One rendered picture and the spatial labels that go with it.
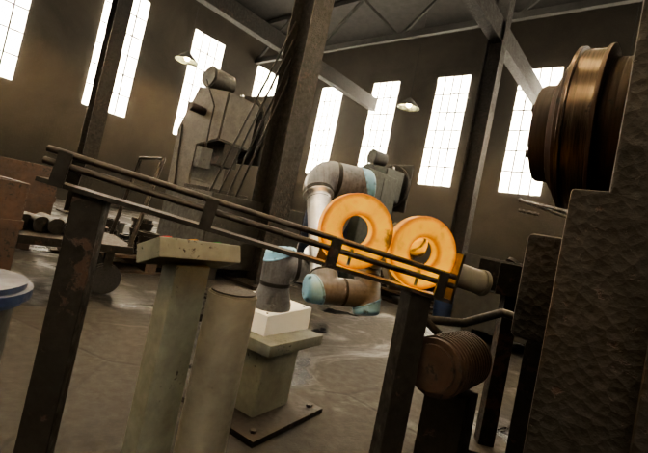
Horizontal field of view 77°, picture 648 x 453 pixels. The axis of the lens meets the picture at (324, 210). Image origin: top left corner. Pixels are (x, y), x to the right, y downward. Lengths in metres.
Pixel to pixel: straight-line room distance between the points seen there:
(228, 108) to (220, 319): 5.49
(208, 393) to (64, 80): 11.99
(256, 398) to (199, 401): 0.52
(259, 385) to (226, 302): 0.61
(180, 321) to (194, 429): 0.25
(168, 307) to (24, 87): 11.57
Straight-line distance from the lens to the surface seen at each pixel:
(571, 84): 1.18
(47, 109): 12.58
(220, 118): 6.33
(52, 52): 12.78
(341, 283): 1.08
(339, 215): 0.81
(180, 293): 1.10
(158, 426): 1.23
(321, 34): 4.50
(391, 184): 5.19
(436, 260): 0.91
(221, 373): 1.03
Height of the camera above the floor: 0.72
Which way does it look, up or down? 2 degrees up
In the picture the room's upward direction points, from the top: 12 degrees clockwise
